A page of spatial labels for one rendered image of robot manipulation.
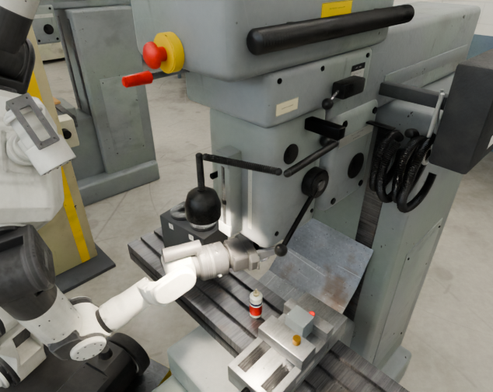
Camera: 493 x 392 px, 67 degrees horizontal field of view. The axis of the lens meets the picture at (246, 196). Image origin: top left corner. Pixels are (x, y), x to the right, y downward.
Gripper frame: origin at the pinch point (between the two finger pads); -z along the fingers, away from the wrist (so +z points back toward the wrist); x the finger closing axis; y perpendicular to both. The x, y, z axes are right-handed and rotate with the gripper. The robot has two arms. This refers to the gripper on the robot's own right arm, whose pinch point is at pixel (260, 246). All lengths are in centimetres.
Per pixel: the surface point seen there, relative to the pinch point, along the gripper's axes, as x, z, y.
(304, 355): -23.0, -2.1, 18.3
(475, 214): 96, -255, 121
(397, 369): -1, -76, 102
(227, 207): -5.7, 11.5, -19.8
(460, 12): 17, -70, -54
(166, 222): 37.8, 19.0, 12.1
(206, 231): 25.6, 8.1, 10.7
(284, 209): -10.7, -0.1, -19.4
